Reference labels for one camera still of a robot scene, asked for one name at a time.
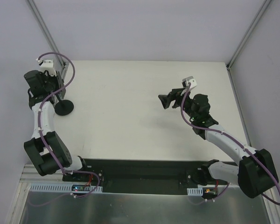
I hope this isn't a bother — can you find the black phone stand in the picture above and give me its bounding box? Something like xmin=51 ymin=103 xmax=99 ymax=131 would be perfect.
xmin=55 ymin=98 xmax=74 ymax=116

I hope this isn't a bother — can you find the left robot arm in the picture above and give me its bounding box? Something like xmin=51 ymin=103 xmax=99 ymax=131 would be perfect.
xmin=24 ymin=69 xmax=89 ymax=182

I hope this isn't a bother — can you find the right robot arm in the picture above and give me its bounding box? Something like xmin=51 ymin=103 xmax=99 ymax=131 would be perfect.
xmin=158 ymin=88 xmax=280 ymax=198

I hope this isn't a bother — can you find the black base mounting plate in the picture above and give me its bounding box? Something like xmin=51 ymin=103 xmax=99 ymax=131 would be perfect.
xmin=62 ymin=159 xmax=227 ymax=195

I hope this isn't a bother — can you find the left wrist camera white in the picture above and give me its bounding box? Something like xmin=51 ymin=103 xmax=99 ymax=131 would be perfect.
xmin=37 ymin=59 xmax=57 ymax=77

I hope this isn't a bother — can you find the left aluminium frame post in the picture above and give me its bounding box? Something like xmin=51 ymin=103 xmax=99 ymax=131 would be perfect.
xmin=25 ymin=0 xmax=69 ymax=78

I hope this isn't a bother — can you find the aluminium frame post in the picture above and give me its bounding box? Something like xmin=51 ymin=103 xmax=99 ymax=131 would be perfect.
xmin=25 ymin=0 xmax=69 ymax=78
xmin=226 ymin=0 xmax=273 ymax=71

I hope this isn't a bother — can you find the right aluminium frame post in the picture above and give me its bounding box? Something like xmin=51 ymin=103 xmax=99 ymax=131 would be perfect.
xmin=226 ymin=0 xmax=273 ymax=71

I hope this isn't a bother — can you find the aluminium rail profile front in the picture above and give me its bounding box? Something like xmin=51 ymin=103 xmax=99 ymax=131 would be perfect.
xmin=20 ymin=164 xmax=63 ymax=182

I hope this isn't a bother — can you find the right white cable duct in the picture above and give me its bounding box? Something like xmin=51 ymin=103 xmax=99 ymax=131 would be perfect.
xmin=187 ymin=187 xmax=203 ymax=196

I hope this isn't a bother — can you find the white cable duct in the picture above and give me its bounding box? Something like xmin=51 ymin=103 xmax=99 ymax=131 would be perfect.
xmin=30 ymin=183 xmax=103 ymax=194
xmin=187 ymin=187 xmax=203 ymax=196

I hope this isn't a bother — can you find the left white cable duct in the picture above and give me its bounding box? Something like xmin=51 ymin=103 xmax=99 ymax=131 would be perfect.
xmin=30 ymin=183 xmax=103 ymax=194

